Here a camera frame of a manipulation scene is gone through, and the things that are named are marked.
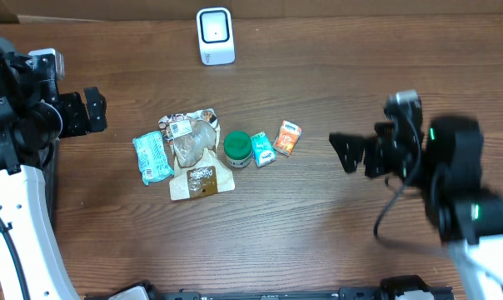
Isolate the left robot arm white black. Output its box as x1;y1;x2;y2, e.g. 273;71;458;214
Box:
0;37;107;299

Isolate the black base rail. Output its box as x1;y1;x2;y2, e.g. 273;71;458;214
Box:
85;275;455;300

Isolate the beige brown food pouch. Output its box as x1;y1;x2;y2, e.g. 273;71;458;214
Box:
158;108;235;201

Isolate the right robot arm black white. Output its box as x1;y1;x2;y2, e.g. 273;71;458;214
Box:
329;116;503;299

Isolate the orange Kleenex tissue pack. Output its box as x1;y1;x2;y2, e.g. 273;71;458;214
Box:
273;120;302;156

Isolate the teal tissue pack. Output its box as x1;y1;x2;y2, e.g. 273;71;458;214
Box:
251;132;276;168

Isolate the teal snack packet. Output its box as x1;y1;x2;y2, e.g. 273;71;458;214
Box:
132;131;174;186

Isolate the green lid jar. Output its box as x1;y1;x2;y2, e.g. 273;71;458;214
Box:
224;131;252;168

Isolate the white barcode scanner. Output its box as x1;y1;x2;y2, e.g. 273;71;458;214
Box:
197;7;236;66

